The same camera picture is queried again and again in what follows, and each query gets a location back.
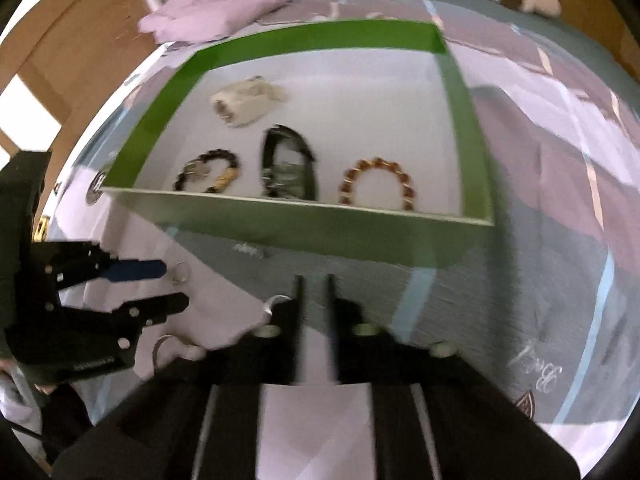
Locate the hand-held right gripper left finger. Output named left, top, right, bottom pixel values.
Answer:
left=52, top=275, right=304, bottom=480

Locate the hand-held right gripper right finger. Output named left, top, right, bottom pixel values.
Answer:
left=326, top=274, right=582, bottom=480

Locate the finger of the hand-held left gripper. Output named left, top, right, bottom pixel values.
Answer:
left=44, top=241, right=169, bottom=292
left=47, top=292, right=191, bottom=343

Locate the silver bangle with charm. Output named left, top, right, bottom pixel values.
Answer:
left=151, top=334, right=207, bottom=373

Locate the black and gold bead bracelet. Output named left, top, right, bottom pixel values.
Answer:
left=172, top=148, right=242, bottom=195

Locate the brown bead bracelet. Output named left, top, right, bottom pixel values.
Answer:
left=337, top=157, right=417, bottom=212

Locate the black bangle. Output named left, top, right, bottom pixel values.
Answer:
left=260, top=124, right=320, bottom=202

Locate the white wrist watch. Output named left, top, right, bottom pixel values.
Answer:
left=210, top=76, right=287, bottom=128

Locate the green cardboard box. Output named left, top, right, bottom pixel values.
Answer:
left=100, top=19, right=497, bottom=272

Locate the wooden headboard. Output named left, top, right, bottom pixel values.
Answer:
left=0, top=0, right=168, bottom=226

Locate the patterned bed sheet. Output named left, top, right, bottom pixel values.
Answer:
left=50, top=0, right=640, bottom=480

